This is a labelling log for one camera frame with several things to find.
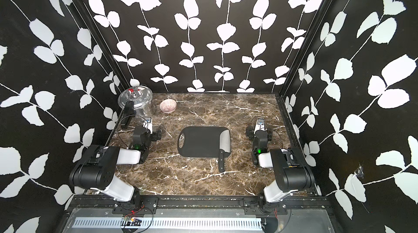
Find black handled kitchen knife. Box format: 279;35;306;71
218;129;231;173

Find black plastic cutting board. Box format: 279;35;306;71
177;126;228;158

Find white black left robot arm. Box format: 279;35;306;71
69;126;162;208

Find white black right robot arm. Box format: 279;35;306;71
246;125;315;204

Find pink patterned small bowl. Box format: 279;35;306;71
160;99;177;114

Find steel pressure cooker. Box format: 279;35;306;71
118;86;155;129

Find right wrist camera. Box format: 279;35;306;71
254;118;267;133

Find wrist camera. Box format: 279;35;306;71
143;117;153;134
254;118;267;133

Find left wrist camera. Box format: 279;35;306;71
143;117;153;134

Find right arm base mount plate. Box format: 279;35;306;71
239;196;288;217

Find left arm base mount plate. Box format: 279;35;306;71
112;196;159;216

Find white perforated rail strip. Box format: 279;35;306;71
71;217;262;231

